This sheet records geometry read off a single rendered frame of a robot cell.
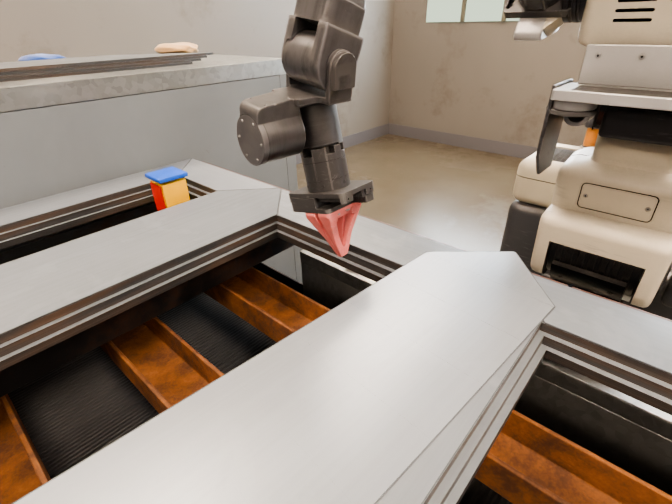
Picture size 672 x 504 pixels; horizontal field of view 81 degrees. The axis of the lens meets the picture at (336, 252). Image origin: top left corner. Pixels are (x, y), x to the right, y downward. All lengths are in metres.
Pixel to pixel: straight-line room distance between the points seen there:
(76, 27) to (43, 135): 1.86
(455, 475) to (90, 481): 0.27
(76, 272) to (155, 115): 0.52
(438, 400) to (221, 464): 0.19
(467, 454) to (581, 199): 0.64
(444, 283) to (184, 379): 0.41
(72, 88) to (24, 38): 1.76
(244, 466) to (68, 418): 0.57
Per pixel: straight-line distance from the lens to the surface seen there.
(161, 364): 0.70
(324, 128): 0.50
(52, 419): 0.90
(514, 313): 0.50
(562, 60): 4.00
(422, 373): 0.40
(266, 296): 0.79
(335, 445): 0.35
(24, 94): 0.99
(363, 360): 0.41
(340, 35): 0.48
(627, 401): 0.71
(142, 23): 2.96
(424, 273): 0.54
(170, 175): 0.85
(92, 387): 0.92
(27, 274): 0.69
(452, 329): 0.46
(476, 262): 0.58
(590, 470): 0.58
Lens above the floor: 1.14
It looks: 30 degrees down
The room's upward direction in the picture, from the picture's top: 1 degrees counter-clockwise
